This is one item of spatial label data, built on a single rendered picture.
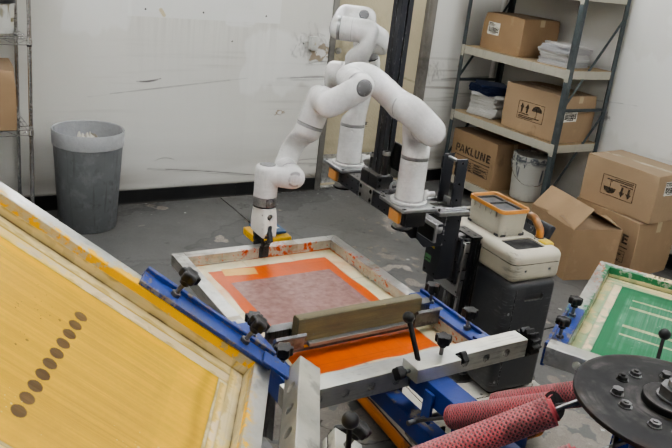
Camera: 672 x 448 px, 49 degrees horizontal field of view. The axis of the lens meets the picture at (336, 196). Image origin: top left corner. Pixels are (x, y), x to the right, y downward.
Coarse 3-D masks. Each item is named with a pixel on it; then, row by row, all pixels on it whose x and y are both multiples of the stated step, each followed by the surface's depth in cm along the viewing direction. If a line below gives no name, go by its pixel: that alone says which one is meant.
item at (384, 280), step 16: (288, 240) 246; (304, 240) 247; (320, 240) 249; (336, 240) 250; (176, 256) 224; (192, 256) 225; (208, 256) 228; (224, 256) 231; (240, 256) 234; (256, 256) 237; (272, 256) 240; (352, 256) 239; (368, 272) 232; (384, 272) 229; (192, 288) 211; (208, 288) 206; (384, 288) 225; (400, 288) 220; (208, 304) 201; (224, 304) 198; (240, 320) 190
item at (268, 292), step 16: (208, 272) 224; (272, 272) 229; (224, 288) 215; (240, 288) 216; (256, 288) 217; (272, 288) 218; (288, 288) 219; (240, 304) 206; (256, 304) 207; (272, 304) 208; (288, 304) 209; (304, 304) 210; (272, 320) 200; (288, 320) 200; (304, 352) 186; (320, 352) 186; (336, 352) 187; (352, 352) 188; (320, 368) 179; (336, 368) 180
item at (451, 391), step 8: (416, 384) 167; (424, 384) 164; (432, 384) 162; (440, 384) 163; (448, 384) 163; (456, 384) 163; (416, 392) 167; (432, 392) 162; (440, 392) 160; (448, 392) 160; (456, 392) 160; (464, 392) 161; (440, 400) 160; (448, 400) 157; (456, 400) 157; (464, 400) 158; (472, 400) 158; (440, 408) 160
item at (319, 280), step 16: (288, 272) 230; (304, 272) 231; (320, 272) 233; (336, 272) 234; (304, 288) 220; (320, 288) 222; (336, 288) 223; (352, 288) 224; (320, 304) 212; (336, 304) 213; (352, 304) 214; (384, 336) 198; (400, 336) 199; (416, 336) 200; (368, 352) 189; (384, 352) 190; (400, 352) 191
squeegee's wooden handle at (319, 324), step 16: (368, 304) 192; (384, 304) 193; (400, 304) 196; (416, 304) 199; (304, 320) 181; (320, 320) 183; (336, 320) 186; (352, 320) 189; (368, 320) 192; (384, 320) 195; (400, 320) 198; (320, 336) 185
